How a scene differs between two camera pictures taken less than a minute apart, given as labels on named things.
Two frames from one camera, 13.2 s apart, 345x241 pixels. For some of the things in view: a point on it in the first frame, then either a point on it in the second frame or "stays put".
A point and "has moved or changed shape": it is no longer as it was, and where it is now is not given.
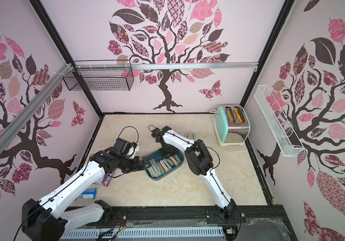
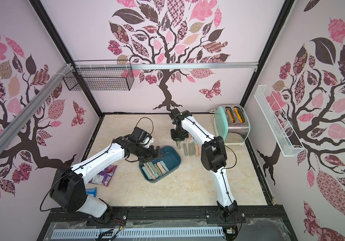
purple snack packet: x=107 y=177 stays put
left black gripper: x=136 y=166 → x=150 y=155
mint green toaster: x=232 y=125 stays put
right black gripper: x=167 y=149 → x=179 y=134
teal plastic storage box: x=161 y=165 has moved or changed shape
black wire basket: x=100 y=75 stays put
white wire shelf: x=289 y=144 stays put
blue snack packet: x=90 y=193 stays put
